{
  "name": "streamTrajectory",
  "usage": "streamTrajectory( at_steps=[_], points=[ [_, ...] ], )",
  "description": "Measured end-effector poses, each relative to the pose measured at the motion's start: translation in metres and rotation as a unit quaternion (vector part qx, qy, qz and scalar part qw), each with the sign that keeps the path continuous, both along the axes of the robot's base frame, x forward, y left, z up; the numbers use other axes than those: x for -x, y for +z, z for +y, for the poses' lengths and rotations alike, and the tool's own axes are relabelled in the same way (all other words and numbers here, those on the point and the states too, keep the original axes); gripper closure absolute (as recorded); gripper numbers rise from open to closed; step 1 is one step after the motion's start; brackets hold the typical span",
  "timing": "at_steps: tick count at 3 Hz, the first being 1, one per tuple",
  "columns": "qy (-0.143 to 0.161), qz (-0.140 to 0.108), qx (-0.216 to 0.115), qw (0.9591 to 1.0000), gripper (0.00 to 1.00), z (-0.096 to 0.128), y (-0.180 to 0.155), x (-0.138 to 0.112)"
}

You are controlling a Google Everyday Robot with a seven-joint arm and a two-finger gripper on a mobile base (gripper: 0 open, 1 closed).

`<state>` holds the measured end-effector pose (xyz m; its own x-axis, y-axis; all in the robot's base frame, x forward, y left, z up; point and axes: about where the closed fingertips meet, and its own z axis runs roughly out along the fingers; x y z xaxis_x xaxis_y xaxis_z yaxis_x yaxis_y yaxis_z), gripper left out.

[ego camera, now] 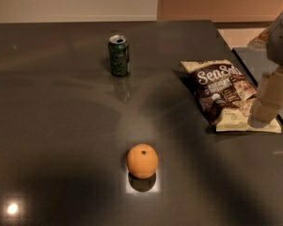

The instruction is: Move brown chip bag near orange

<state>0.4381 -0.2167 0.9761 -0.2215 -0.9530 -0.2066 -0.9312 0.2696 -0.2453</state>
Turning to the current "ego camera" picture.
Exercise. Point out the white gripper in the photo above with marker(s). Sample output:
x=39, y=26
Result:
x=281, y=44

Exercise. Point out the brown sea salt chip bag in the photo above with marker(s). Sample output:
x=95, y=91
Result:
x=225, y=96

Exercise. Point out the green soda can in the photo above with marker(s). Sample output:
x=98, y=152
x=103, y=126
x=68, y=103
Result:
x=118, y=47

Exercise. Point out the orange fruit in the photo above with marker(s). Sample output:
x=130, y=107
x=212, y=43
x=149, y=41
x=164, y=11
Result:
x=142, y=161

